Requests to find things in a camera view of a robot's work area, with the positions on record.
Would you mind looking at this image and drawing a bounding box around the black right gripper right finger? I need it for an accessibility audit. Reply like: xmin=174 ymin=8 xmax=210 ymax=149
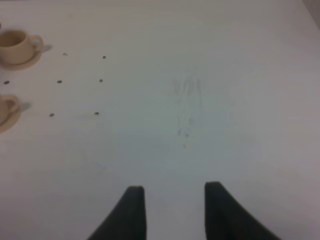
xmin=204 ymin=182 xmax=278 ymax=240

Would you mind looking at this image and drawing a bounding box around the far brown teacup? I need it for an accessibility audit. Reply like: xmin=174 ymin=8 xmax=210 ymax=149
xmin=0 ymin=30 xmax=45 ymax=65

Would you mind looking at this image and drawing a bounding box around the brown teacup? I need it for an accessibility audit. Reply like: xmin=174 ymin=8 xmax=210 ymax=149
xmin=0 ymin=30 xmax=45 ymax=65
xmin=0 ymin=95 xmax=21 ymax=124

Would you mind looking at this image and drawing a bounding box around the far teacup saucer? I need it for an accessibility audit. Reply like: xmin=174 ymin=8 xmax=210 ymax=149
xmin=0 ymin=51 xmax=43 ymax=71

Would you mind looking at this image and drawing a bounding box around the near teacup saucer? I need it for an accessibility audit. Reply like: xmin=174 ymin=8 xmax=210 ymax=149
xmin=0 ymin=108 xmax=21 ymax=134

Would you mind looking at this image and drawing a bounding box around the teacup saucer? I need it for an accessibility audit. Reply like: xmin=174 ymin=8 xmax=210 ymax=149
xmin=0 ymin=51 xmax=43 ymax=71
xmin=0 ymin=108 xmax=21 ymax=134

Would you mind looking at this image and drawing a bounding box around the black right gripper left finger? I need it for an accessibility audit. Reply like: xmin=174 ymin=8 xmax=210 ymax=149
xmin=89 ymin=186 xmax=146 ymax=240

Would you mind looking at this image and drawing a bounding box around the near brown teacup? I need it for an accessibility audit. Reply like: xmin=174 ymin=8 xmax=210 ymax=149
xmin=0 ymin=95 xmax=21 ymax=124

